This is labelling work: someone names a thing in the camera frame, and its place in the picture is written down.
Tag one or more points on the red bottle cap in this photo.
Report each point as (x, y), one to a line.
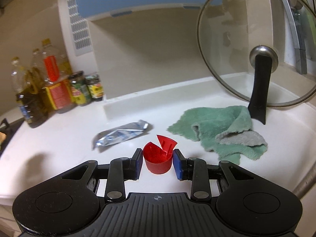
(158, 159)

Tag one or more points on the white wall vent grille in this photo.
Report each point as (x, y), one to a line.
(79, 30)

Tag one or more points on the red handle oil bottle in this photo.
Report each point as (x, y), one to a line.
(58, 69)

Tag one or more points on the large pickle jar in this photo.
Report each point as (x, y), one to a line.
(79, 89)

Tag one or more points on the green dish cloth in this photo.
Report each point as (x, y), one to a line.
(225, 131)

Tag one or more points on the yellow cap oil bottle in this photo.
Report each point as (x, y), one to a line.
(38, 69)

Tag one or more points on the glass pot lid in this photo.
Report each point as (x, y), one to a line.
(248, 48)

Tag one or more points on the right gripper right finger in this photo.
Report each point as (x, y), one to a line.
(194, 170)

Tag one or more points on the chrome faucet pipe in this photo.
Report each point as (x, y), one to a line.
(292, 8)

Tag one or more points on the blue label oil bottle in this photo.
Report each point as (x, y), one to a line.
(27, 95)

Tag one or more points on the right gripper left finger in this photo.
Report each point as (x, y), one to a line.
(121, 170)

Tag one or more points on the silver foil pouch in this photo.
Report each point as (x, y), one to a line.
(119, 134)

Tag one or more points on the small pickle jar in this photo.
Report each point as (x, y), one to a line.
(95, 87)

